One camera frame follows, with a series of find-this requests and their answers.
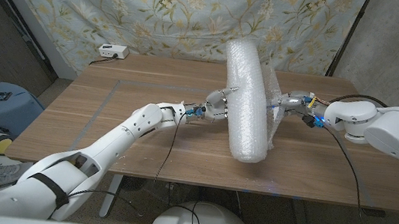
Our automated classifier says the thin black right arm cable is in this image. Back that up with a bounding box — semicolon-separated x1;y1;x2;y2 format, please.
313;127;399;224

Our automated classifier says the blue grey bin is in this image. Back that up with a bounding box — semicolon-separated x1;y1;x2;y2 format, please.
0;81;48;143

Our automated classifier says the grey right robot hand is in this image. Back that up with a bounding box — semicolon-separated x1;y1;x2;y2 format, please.
266;87;317;121

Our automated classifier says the black base cable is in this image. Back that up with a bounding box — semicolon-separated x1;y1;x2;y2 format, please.
165;198;205;224

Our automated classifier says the black power strip cable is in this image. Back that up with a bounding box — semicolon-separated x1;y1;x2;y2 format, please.
89;52;119;69

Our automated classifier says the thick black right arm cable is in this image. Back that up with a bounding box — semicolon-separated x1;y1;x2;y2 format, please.
328;91;390;111

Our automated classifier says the floral printed backdrop cloth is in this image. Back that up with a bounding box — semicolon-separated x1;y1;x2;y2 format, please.
0;0;368;104

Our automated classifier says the metal table leg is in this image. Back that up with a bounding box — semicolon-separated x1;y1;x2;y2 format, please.
98;172;124;220
288;197;317;224

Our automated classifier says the bubble wrap roll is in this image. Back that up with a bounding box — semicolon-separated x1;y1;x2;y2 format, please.
213;36;294;167

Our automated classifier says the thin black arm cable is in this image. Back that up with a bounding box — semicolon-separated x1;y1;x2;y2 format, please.
66;100;189;222
313;127;399;224

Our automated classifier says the white power strip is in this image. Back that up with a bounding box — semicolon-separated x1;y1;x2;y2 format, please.
97;42;131;61

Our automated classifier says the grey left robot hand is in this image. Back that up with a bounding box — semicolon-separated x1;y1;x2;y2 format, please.
202;82;240;124

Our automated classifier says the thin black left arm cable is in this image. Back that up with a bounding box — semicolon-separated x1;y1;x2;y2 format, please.
66;100;189;222

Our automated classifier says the black backdrop stand pole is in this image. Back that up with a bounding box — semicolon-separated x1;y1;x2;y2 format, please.
325;0;372;81

